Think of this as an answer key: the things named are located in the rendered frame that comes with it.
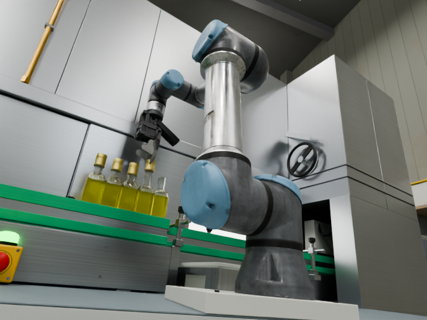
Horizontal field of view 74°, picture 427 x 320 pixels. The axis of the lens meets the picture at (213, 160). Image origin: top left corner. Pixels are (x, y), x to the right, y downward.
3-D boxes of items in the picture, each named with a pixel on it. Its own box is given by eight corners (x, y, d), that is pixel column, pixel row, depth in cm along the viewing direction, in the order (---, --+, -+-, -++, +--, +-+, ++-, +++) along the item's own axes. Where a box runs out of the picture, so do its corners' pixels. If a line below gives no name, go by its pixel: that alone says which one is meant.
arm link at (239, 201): (277, 230, 51) (258, 34, 78) (208, 213, 43) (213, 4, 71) (235, 242, 59) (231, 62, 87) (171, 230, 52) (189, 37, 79)
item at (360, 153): (358, 227, 199) (345, 119, 235) (418, 221, 170) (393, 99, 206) (289, 206, 165) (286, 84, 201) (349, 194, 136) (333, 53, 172)
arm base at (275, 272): (333, 302, 51) (328, 246, 55) (265, 296, 45) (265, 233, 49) (279, 296, 64) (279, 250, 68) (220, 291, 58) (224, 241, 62)
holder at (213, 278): (211, 296, 98) (213, 272, 101) (267, 305, 77) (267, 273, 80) (166, 293, 90) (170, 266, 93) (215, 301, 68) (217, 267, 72)
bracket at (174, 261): (166, 270, 92) (169, 248, 95) (179, 271, 84) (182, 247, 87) (155, 269, 90) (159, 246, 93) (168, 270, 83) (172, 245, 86)
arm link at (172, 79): (194, 76, 110) (180, 89, 119) (168, 63, 105) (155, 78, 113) (191, 93, 107) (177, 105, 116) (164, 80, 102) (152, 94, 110)
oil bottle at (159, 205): (154, 250, 101) (163, 193, 109) (161, 249, 96) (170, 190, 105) (139, 247, 98) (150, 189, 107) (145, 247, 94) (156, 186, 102)
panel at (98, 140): (256, 246, 142) (258, 183, 156) (260, 246, 140) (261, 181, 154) (63, 209, 99) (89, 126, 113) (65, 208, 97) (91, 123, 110)
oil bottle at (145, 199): (139, 247, 98) (150, 189, 106) (145, 247, 93) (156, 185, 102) (123, 245, 95) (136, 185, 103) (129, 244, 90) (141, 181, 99)
